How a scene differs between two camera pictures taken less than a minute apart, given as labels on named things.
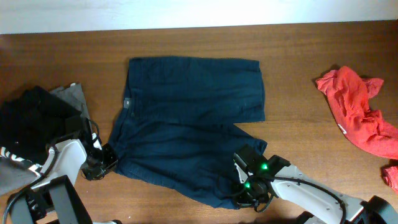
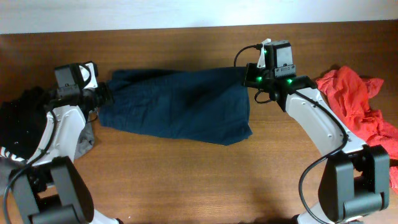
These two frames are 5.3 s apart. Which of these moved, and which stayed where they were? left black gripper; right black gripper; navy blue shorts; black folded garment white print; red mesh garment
Moved: right black gripper; navy blue shorts; left black gripper
Stayed: red mesh garment; black folded garment white print
